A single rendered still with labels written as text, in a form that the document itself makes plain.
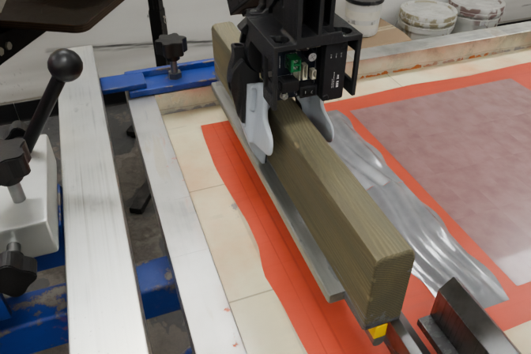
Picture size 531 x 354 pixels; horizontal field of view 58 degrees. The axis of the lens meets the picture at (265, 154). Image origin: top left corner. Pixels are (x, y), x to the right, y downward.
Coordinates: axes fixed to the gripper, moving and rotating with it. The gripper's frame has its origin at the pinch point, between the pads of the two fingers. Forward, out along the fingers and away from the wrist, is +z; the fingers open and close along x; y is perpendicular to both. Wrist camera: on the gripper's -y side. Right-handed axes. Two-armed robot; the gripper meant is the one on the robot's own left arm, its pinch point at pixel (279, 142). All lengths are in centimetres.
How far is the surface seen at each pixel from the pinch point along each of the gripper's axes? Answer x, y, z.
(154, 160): -11.6, -10.1, 6.5
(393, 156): 18.2, -5.0, 9.9
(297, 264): -0.7, 7.2, 10.0
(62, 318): -24.0, 2.2, 14.4
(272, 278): -3.7, 8.0, 10.0
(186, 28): 29, -200, 69
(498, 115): 38.0, -8.2, 9.9
